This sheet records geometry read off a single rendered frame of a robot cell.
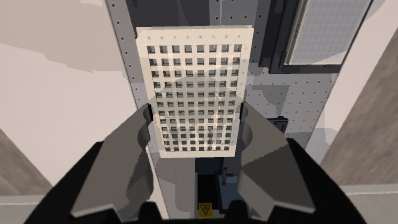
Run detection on cream well plate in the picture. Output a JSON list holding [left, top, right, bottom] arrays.
[[136, 25, 254, 158]]

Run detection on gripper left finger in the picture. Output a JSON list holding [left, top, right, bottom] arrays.
[[23, 103, 154, 224]]

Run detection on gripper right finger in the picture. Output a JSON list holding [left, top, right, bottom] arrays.
[[237, 101, 367, 224]]

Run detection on dark grey rectangular frame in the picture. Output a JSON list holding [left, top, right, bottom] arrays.
[[125, 0, 210, 39]]

